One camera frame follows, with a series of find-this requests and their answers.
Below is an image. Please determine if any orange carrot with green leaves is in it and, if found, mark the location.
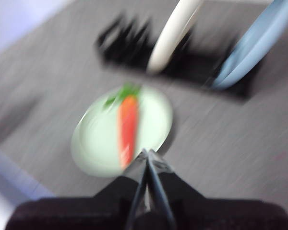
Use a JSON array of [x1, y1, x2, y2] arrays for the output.
[[104, 82, 142, 168]]

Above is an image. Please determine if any cream plate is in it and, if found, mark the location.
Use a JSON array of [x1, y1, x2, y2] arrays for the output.
[[146, 0, 204, 74]]

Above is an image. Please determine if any blue plate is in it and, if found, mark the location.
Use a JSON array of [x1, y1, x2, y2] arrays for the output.
[[211, 0, 288, 91]]

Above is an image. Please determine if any black plate rack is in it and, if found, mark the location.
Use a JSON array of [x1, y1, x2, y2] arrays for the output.
[[96, 14, 262, 101]]

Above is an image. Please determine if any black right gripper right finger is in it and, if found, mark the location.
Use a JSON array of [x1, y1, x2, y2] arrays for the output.
[[147, 149, 288, 230]]

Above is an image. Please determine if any green plate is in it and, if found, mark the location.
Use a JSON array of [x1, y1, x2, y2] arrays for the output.
[[71, 85, 173, 178]]

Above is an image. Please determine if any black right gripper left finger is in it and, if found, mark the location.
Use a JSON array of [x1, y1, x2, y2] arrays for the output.
[[6, 148, 149, 230]]

